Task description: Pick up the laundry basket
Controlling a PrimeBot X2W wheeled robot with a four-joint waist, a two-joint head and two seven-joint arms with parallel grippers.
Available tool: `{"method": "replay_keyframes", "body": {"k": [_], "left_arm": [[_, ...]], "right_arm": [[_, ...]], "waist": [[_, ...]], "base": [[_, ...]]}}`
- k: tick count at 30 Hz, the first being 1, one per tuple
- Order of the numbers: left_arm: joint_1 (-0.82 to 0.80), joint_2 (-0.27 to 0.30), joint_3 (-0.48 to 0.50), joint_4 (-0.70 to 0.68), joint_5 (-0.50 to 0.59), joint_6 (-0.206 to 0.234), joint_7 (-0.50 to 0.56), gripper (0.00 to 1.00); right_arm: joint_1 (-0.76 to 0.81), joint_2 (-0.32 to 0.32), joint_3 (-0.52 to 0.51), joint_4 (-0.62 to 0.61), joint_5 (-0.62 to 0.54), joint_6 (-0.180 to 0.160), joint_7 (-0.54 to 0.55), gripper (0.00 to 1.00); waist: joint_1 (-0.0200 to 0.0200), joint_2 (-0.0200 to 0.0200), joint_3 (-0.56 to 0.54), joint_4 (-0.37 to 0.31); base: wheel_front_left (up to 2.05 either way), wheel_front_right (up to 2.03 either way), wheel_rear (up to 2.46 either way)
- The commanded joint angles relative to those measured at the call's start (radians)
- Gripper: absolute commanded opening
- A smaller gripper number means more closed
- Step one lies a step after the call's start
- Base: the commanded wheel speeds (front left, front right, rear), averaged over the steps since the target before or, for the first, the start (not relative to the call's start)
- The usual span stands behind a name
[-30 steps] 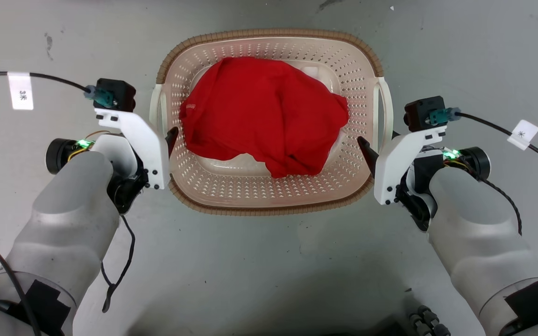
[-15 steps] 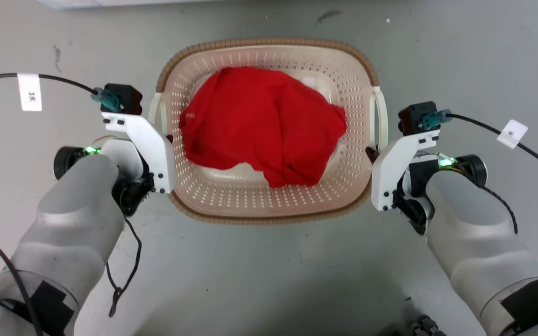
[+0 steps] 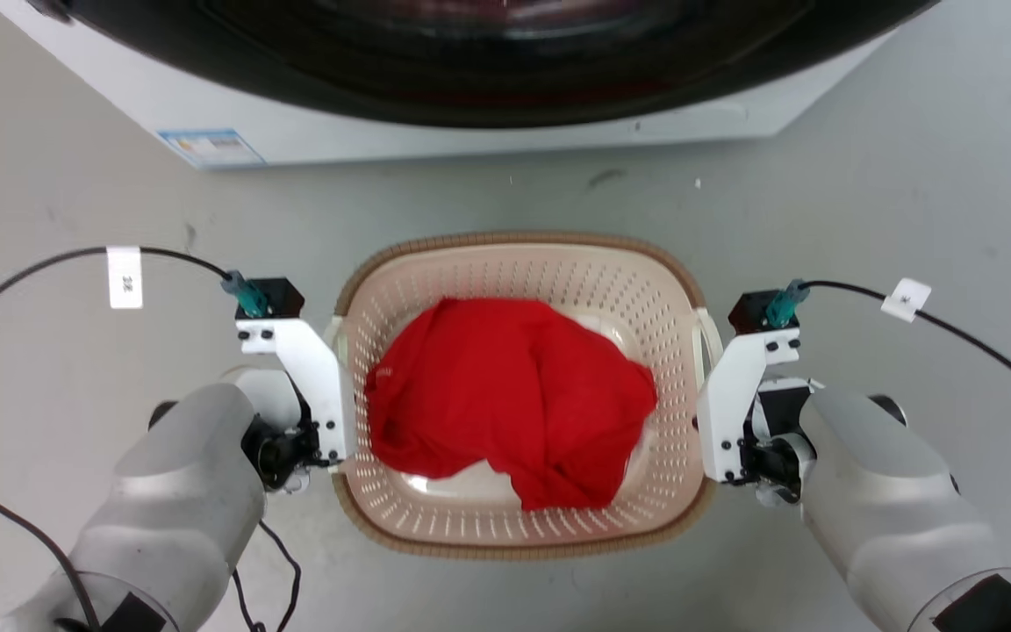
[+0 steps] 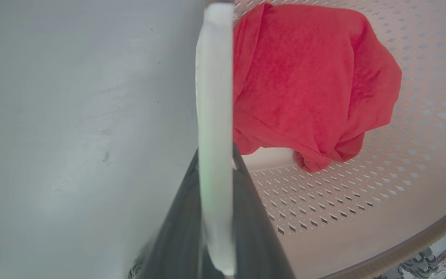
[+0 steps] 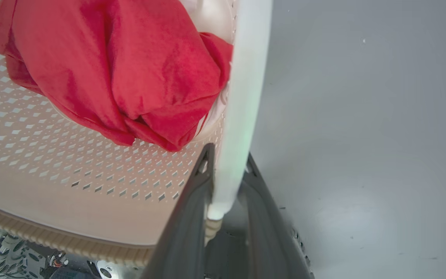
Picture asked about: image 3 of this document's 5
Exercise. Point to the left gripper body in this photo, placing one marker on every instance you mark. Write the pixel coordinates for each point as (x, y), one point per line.
(282, 452)

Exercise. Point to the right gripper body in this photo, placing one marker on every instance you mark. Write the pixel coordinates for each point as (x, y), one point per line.
(773, 448)

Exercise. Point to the beige perforated plastic laundry basket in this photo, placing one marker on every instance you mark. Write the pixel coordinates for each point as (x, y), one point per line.
(549, 272)

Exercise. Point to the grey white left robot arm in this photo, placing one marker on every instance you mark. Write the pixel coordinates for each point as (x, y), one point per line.
(172, 509)

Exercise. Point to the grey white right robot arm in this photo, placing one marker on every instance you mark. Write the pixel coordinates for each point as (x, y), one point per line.
(892, 509)

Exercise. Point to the red garment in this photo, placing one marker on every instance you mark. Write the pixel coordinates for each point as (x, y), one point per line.
(505, 395)

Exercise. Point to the blue white energy label sticker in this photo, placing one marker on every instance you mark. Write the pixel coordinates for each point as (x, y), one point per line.
(210, 147)

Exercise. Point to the white washing machine body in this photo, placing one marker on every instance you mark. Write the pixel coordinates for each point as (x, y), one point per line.
(312, 132)

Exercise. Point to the dark round washing machine door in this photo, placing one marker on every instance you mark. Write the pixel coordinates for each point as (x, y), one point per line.
(505, 61)

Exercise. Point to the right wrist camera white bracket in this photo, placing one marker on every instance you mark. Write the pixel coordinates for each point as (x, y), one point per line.
(734, 395)

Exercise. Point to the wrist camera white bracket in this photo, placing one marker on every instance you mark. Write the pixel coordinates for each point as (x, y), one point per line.
(734, 395)
(304, 369)

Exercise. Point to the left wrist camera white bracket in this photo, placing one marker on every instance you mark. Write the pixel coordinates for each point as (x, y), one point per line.
(304, 369)

